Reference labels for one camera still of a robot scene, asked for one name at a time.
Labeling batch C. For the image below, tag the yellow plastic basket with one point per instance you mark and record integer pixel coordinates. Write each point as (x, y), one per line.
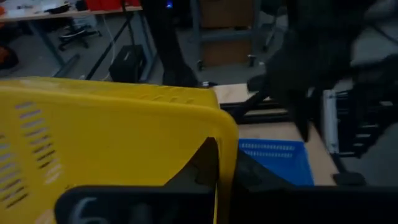
(109, 133)

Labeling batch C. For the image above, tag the black office chair base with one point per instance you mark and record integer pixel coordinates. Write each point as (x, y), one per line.
(77, 34)

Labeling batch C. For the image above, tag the blue plastic basket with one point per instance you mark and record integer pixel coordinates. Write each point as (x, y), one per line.
(280, 161)

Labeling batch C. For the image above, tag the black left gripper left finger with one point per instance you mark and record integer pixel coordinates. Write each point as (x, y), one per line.
(205, 165)

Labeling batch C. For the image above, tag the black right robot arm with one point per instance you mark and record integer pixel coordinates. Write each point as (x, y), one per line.
(311, 56)

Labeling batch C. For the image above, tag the wooden desk with clutter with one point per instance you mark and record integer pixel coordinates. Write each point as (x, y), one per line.
(37, 11)

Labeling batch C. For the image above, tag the metal cart with cardboard boxes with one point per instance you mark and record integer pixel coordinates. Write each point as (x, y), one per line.
(225, 34)

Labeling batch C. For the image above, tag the black box on floor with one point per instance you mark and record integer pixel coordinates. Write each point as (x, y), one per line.
(127, 63)

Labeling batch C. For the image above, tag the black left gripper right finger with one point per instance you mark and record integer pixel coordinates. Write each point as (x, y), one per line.
(252, 177)

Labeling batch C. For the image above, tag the black rig upright post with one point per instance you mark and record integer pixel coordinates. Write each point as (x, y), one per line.
(168, 46)

